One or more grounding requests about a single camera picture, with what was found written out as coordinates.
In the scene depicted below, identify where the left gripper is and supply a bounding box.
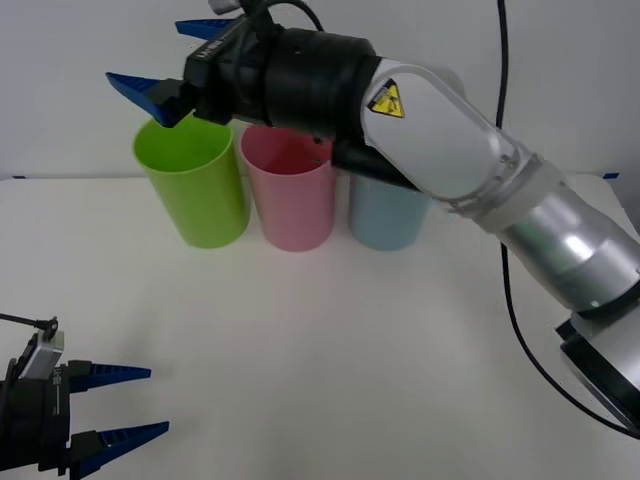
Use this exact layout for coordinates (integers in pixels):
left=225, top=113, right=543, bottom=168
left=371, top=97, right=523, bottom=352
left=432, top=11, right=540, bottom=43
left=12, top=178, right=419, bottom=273
left=0, top=358, right=170, bottom=477

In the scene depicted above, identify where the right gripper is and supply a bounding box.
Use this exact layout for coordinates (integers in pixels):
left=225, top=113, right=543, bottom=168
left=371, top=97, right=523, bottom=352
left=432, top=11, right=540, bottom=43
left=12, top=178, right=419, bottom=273
left=104, top=13, right=274, bottom=129

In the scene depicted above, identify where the green plastic bin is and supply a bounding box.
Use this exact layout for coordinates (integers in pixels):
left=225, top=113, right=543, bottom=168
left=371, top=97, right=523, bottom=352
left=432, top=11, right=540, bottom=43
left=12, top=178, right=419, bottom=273
left=131, top=112, right=252, bottom=250

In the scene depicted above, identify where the pink plastic bin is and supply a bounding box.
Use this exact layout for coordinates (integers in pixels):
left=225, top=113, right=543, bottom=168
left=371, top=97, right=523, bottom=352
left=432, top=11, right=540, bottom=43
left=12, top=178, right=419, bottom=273
left=238, top=124, right=337, bottom=253

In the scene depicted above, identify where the pale blue plastic bin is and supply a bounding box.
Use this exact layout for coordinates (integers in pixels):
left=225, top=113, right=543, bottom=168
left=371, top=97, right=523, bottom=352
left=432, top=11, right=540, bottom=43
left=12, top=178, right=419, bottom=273
left=347, top=175, right=434, bottom=252

